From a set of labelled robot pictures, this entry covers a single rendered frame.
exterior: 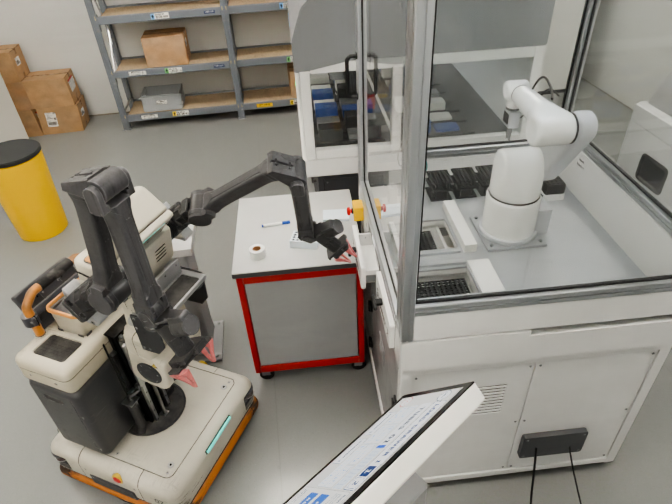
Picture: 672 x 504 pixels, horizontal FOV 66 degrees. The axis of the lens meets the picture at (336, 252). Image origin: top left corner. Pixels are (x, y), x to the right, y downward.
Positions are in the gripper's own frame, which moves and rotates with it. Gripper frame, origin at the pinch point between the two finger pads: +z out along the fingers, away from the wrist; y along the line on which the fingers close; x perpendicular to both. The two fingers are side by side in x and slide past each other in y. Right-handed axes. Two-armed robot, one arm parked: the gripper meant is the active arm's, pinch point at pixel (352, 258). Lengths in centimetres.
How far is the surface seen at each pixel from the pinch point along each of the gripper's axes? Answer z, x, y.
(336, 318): 29.3, 14.8, -37.4
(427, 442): -19, -102, 22
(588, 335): 49, -53, 51
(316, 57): -42, 83, 34
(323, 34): -47, 83, 44
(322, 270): 3.1, 13.2, -19.3
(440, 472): 75, -51, -33
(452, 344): 16, -52, 20
